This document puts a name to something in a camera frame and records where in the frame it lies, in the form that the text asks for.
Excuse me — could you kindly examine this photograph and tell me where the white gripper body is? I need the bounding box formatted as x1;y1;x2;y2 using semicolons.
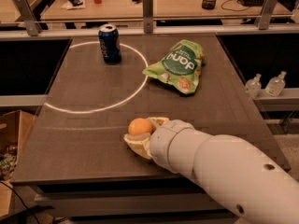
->
149;119;195;174

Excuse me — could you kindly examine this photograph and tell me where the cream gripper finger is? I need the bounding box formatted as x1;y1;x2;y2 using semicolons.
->
147;117;169;131
123;133;152;160

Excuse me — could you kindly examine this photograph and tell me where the orange fruit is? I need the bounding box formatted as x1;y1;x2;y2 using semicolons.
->
128;118;152;136

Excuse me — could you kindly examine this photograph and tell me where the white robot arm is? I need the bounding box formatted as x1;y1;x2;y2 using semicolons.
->
123;117;299;224

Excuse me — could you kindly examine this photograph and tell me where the green rice chip bag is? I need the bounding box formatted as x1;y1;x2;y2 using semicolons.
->
143;39;206;95

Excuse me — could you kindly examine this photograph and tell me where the blue pepsi can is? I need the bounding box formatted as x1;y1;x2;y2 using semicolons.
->
98;23;121;63

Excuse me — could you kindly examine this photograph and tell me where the clear sanitizer bottle left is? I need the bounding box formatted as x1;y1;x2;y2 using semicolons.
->
245;74;262;99

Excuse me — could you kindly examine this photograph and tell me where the clear sanitizer bottle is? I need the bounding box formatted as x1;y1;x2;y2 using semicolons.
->
245;74;262;99
265;71;287;97

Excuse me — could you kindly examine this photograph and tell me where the clear sanitizer bottle right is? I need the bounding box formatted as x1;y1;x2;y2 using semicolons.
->
265;71;287;97

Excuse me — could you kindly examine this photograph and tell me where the cardboard box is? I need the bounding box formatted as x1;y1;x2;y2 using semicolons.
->
0;110;36;181

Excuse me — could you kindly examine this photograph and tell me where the black mesh pen cup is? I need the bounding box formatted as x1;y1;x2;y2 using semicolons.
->
202;0;217;9

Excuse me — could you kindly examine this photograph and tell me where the wooden background desk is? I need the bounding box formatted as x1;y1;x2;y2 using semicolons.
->
40;0;292;22

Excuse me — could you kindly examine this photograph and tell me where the middle metal bracket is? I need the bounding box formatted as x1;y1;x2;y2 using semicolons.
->
142;0;153;34

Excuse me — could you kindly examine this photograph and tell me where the metal bracket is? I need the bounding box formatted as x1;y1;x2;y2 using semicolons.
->
255;0;278;30
13;0;41;36
142;0;153;34

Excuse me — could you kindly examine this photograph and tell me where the black floor cable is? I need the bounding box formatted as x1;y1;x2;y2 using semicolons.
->
0;180;41;224

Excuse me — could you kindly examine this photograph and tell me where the right metal bracket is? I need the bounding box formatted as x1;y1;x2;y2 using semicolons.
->
255;0;278;30

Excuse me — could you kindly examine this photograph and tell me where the black cable on desk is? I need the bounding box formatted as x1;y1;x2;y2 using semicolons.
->
220;0;252;12

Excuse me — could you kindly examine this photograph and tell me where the left metal bracket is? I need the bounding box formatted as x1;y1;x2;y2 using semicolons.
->
13;0;41;36

